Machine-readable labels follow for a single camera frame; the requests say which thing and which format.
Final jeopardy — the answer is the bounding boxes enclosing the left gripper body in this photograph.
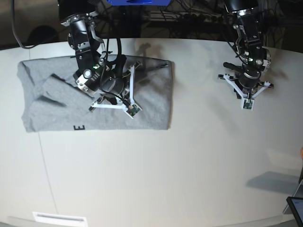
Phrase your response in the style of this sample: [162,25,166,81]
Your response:
[238,70,260,91]

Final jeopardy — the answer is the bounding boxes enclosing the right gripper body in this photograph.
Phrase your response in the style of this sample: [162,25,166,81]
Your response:
[99,76,130,99]

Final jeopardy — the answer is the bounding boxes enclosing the grey T-shirt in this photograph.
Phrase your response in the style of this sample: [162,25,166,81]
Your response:
[17,56,173,132]

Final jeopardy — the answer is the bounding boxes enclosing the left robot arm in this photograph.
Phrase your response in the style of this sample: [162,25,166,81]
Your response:
[223,0,271,94]

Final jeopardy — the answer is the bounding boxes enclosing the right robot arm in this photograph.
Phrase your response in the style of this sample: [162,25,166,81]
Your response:
[58,0,127,102]

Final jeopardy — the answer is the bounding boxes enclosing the black power strip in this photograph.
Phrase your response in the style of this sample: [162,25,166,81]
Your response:
[180,13,223,24]

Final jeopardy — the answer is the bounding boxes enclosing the black tablet device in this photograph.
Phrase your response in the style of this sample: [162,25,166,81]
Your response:
[286,197,303,227]

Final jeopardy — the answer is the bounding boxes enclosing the white table label strip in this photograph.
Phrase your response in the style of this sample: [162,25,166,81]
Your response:
[33,212,88,227]

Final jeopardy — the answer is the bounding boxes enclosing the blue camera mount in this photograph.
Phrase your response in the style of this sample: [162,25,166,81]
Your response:
[107,0,170,6]

